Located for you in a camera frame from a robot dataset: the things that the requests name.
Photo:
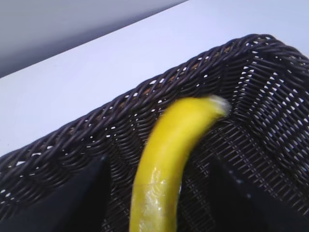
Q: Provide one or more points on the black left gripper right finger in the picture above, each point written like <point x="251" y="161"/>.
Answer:
<point x="239" y="206"/>

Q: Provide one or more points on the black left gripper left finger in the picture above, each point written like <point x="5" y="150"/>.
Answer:
<point x="78" y="206"/>

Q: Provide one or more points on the yellow banana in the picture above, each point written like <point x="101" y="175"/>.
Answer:
<point x="157" y="184"/>

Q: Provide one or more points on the black wicker basket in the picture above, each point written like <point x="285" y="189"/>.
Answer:
<point x="264" y="137"/>

